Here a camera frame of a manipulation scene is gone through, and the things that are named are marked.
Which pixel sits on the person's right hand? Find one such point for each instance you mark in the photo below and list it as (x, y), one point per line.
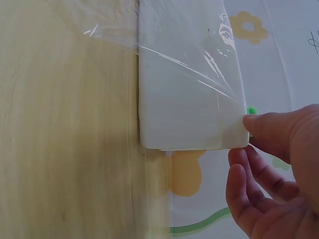
(294, 189)

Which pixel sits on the green slide cutter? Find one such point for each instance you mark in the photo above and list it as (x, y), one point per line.
(251, 110)

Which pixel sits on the white plastic wrap dispenser box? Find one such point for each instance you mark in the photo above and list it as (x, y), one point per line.
(179, 104)

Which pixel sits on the clear plastic wrap film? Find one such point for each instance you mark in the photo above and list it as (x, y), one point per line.
(174, 59)

